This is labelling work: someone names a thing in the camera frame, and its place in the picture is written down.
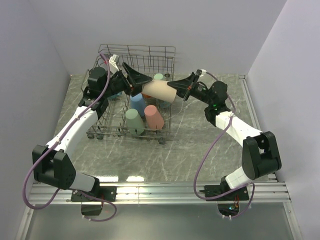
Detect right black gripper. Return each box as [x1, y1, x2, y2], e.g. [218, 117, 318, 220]
[166, 75, 214, 107]

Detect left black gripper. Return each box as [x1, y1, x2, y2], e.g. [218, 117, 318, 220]
[102, 62, 153, 98]

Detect orange mug black handle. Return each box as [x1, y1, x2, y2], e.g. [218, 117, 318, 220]
[142, 93, 152, 99]

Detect blue plastic cup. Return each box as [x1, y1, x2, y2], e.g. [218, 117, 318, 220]
[130, 93, 146, 117]

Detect light blue floral mug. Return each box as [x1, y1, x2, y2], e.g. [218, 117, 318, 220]
[108, 92, 123, 100]

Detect beige plastic cup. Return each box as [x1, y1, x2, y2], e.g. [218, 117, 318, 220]
[141, 80, 177, 103]

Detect green plastic cup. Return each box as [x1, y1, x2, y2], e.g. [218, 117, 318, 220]
[153, 73, 165, 81]
[125, 108, 145, 136]

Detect teal patterned mug yellow inside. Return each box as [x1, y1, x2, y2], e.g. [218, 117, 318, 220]
[156, 99, 172, 109]

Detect pink plastic cup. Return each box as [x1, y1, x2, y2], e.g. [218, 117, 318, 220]
[144, 105, 165, 130]

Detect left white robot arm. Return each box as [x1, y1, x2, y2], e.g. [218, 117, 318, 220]
[32, 63, 152, 201]

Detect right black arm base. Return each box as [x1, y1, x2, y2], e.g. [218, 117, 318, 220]
[199, 185, 254, 219]

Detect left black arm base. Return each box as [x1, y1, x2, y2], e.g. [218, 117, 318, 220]
[70, 186, 117, 222]

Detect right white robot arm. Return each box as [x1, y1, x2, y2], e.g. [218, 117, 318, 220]
[168, 70, 282, 200]

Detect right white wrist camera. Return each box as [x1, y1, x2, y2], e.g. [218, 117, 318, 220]
[196, 69, 207, 77]

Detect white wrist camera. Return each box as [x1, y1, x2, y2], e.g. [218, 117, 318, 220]
[108, 54, 121, 74]
[196, 69, 207, 77]

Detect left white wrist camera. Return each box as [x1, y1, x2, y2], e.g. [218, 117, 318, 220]
[108, 54, 121, 74]

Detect grey wire dish rack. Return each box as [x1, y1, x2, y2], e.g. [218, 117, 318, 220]
[87, 44, 176, 144]

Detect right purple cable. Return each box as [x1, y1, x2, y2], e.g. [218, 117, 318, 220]
[193, 71, 256, 221]

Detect purple cable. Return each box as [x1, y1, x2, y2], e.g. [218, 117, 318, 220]
[193, 71, 256, 221]
[23, 52, 118, 223]

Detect aluminium mounting rail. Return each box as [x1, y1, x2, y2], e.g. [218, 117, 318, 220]
[28, 182, 291, 205]

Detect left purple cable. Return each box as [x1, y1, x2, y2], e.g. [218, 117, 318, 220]
[23, 52, 118, 223]

